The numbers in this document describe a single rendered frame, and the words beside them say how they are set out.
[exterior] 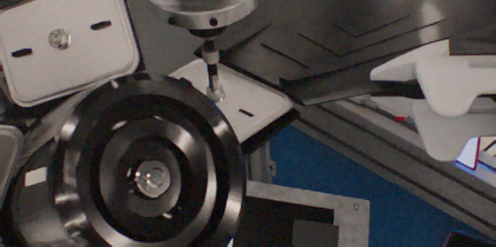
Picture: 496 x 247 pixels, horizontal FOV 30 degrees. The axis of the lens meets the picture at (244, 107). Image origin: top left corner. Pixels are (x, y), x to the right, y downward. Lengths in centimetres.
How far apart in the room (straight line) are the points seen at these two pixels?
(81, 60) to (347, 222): 30
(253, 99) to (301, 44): 6
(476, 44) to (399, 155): 48
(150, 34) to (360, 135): 62
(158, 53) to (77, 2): 110
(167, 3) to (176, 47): 116
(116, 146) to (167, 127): 3
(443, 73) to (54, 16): 25
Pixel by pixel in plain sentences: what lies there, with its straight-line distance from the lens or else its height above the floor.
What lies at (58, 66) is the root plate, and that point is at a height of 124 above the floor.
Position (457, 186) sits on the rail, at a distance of 105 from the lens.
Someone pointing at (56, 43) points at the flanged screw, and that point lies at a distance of 57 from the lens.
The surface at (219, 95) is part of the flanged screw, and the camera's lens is 60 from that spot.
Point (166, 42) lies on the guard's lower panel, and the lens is 167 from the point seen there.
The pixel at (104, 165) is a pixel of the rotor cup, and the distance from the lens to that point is 50.
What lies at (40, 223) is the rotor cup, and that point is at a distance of 52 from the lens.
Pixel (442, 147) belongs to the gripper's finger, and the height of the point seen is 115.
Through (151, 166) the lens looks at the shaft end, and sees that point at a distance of 52.
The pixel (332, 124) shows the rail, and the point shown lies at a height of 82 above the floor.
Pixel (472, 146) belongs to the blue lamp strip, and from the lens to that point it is 101.
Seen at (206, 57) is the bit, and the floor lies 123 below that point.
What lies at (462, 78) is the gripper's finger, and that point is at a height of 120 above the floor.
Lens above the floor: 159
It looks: 41 degrees down
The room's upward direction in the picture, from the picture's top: 5 degrees counter-clockwise
